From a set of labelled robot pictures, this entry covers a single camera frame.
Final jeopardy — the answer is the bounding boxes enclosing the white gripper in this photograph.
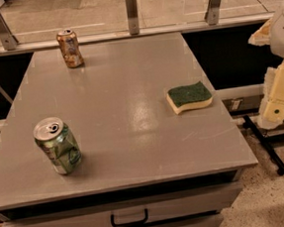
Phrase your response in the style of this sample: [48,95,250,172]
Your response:
[248,2,284,130]

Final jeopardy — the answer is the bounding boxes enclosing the green and yellow sponge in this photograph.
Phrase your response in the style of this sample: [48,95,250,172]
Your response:
[166,81,213,114]

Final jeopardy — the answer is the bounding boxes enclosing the orange white soda can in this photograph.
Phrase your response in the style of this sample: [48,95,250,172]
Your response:
[56,30,84,68]

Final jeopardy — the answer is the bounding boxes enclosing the crushed green soda can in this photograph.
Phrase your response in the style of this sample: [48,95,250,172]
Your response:
[34,117,81,175]

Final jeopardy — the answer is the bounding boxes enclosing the black metal floor stand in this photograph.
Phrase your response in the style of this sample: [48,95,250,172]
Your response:
[242,115,284,176]

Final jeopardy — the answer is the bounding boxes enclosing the horizontal metal railing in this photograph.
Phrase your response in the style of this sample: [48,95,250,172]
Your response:
[0,12,274,57]

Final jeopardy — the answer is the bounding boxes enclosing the grey drawer cabinet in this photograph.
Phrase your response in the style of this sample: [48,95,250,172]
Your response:
[0,33,256,227]

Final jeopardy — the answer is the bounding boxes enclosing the right metal rail bracket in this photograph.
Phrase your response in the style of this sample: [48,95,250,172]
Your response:
[204,0,222,25]

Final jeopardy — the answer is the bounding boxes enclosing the metal rail bracket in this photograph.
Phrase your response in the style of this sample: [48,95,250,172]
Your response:
[125,0,140,35]
[204,0,222,25]
[0,13,19,51]

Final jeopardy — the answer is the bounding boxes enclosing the middle metal rail bracket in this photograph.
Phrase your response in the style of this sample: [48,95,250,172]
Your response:
[125,0,140,35]

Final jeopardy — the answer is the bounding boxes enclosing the upper drawer black handle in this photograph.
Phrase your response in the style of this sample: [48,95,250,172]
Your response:
[110,209,149,227]

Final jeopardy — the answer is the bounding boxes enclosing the left metal rail bracket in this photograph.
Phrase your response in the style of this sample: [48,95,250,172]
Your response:
[0,13,19,51]

